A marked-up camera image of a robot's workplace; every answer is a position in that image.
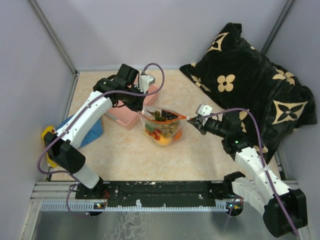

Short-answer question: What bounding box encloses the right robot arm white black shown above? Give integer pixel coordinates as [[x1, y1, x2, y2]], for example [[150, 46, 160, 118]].
[[187, 104, 308, 238]]

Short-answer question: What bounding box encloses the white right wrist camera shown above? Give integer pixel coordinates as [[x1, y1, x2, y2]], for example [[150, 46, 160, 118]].
[[195, 103, 213, 126]]

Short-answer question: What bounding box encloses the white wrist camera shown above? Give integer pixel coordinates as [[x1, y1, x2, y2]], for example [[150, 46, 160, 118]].
[[138, 74, 156, 94], [195, 103, 213, 126]]

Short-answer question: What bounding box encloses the red cherry tomato sprig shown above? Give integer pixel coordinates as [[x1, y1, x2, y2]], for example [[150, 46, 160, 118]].
[[144, 123, 162, 141]]

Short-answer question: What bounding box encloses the red orange tangerine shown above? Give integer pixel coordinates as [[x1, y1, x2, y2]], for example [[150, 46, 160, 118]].
[[173, 131, 182, 140]]

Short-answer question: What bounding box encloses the brown longan bunch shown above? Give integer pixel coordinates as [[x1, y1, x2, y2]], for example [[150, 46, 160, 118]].
[[160, 121, 179, 138]]

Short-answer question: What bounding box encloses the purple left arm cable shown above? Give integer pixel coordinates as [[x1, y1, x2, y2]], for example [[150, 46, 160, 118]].
[[36, 62, 166, 218]]

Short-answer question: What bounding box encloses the orange peach fruit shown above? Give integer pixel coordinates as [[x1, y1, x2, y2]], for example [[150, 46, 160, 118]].
[[155, 135, 173, 147]]

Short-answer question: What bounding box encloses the white slotted cable duct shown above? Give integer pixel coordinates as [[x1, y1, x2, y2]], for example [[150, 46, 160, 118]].
[[40, 200, 240, 213]]

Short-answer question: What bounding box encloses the blue cloth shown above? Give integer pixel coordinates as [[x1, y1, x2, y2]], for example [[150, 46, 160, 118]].
[[55, 115, 104, 149]]

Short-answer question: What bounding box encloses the dark grape bunch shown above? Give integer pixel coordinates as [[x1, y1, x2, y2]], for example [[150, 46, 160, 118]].
[[160, 109, 178, 121]]

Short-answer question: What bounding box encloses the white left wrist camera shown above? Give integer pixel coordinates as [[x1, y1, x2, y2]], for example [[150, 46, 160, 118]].
[[138, 74, 156, 94]]

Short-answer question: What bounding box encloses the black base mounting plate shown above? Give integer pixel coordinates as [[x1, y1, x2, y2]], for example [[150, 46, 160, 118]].
[[75, 181, 235, 208]]

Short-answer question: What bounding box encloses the black floral pillow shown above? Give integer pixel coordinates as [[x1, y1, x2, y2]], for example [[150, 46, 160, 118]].
[[180, 22, 317, 162]]

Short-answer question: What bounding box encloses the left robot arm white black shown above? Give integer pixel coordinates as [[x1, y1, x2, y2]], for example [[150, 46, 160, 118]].
[[44, 64, 155, 199]]

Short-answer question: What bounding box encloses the clear zip top bag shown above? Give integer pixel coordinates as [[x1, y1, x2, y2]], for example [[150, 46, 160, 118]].
[[139, 104, 189, 147]]

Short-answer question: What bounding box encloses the aluminium frame rail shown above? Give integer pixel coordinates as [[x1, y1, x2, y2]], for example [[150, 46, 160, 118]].
[[33, 177, 290, 200]]

